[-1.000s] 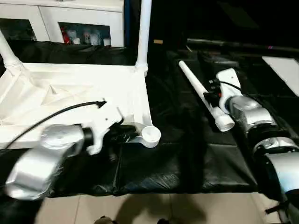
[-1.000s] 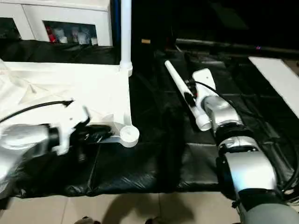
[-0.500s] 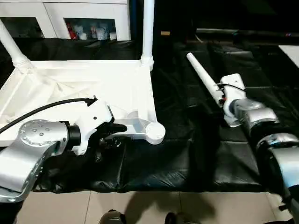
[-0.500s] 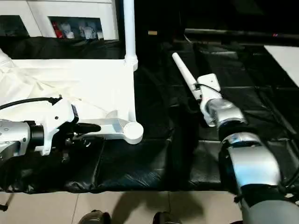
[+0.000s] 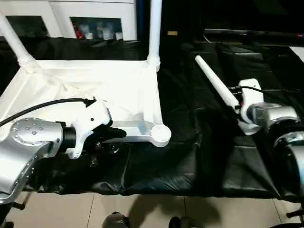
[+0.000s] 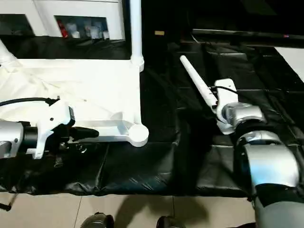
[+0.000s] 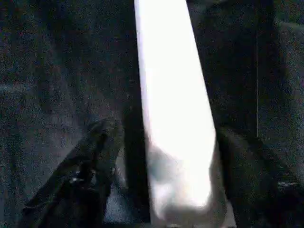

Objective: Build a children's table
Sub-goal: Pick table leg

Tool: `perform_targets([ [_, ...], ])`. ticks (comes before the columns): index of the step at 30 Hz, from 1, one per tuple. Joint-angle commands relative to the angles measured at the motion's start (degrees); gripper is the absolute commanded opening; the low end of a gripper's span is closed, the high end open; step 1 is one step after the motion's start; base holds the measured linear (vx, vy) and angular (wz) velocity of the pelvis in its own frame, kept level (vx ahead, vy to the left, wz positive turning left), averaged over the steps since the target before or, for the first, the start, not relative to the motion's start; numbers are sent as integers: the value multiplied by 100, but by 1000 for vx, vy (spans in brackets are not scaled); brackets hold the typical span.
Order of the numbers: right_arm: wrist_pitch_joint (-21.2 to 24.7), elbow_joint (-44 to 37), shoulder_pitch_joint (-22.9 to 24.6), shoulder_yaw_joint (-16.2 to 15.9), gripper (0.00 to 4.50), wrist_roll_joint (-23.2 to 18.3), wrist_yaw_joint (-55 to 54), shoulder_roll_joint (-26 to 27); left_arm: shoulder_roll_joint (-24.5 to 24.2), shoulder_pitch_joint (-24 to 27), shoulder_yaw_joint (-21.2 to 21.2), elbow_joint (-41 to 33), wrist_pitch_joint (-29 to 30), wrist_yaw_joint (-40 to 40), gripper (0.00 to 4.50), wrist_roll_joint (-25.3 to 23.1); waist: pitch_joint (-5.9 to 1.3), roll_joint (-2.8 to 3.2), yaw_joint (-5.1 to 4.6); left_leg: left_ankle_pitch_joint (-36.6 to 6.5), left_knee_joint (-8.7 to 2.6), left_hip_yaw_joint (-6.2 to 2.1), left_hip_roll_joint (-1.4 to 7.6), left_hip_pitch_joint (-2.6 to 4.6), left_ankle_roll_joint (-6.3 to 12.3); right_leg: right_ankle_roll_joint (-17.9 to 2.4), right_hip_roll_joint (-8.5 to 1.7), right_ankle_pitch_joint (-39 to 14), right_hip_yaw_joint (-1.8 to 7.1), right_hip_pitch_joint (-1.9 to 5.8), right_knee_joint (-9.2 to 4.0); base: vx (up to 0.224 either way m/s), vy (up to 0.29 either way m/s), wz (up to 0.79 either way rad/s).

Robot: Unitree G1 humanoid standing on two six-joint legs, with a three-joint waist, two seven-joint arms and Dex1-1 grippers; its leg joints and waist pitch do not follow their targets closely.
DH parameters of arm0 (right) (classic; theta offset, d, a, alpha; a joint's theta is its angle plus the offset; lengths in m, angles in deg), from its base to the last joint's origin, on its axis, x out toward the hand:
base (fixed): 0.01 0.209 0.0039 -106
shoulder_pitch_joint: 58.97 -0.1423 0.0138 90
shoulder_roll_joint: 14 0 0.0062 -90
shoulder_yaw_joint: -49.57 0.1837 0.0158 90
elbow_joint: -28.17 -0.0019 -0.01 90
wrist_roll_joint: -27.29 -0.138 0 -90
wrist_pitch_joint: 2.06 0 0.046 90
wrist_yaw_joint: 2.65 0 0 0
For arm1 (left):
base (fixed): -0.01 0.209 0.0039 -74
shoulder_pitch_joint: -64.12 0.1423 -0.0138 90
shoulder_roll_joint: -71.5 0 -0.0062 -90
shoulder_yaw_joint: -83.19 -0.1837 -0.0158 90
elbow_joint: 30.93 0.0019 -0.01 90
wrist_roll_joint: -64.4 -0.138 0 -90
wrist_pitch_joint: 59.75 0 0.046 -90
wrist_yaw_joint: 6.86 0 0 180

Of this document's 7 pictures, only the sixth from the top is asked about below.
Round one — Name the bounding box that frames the black work mat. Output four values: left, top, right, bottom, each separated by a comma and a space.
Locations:
0, 33, 304, 198

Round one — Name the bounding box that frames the dark left robot foot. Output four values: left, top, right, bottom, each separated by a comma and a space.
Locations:
82, 212, 115, 228

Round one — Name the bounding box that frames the blue vertical panel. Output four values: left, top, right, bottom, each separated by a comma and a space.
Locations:
123, 0, 131, 41

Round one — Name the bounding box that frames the white glass-door cabinet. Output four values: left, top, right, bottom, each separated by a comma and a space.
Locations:
0, 0, 126, 40

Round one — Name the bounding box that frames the white flat board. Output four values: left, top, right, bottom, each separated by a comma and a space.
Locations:
273, 47, 304, 84

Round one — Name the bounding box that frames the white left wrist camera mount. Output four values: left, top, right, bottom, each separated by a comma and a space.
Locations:
26, 98, 76, 160

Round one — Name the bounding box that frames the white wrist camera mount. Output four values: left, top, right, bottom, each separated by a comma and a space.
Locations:
210, 78, 238, 124
26, 98, 76, 160

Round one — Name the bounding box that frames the black left wrist camera cable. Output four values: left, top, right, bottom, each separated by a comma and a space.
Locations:
0, 96, 60, 108

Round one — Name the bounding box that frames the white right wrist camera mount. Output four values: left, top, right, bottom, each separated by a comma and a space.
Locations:
210, 78, 238, 124

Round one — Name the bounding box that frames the black metal rail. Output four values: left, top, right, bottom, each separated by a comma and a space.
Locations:
191, 28, 304, 47

